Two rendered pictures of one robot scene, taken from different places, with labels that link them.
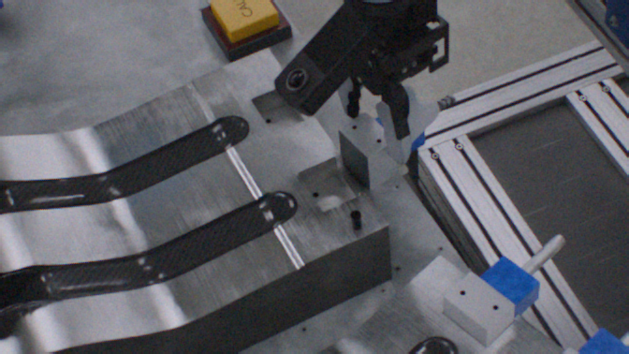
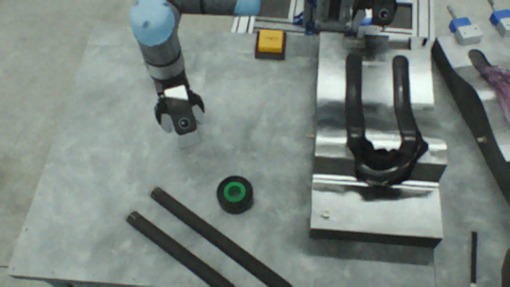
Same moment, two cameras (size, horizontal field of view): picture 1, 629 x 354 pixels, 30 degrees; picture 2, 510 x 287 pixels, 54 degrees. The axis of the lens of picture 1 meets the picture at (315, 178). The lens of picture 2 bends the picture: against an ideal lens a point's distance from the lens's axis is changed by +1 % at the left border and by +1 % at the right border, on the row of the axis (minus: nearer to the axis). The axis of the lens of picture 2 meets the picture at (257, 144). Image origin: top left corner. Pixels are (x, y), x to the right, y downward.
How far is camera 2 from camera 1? 1.04 m
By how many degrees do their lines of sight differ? 34
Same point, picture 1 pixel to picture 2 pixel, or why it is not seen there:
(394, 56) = not seen: outside the picture
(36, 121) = (264, 131)
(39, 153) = (328, 115)
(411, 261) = not seen: hidden behind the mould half
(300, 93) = (390, 16)
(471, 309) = (472, 34)
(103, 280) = (404, 119)
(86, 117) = (276, 114)
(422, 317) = (459, 51)
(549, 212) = not seen: hidden behind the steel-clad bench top
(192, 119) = (339, 68)
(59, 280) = (404, 128)
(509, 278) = (461, 22)
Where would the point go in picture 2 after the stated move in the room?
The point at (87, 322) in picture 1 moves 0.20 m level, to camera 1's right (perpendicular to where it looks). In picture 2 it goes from (430, 127) to (455, 58)
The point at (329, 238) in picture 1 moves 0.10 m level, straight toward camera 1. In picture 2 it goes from (424, 53) to (466, 67)
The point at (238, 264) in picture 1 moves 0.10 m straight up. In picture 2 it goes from (417, 82) to (429, 53)
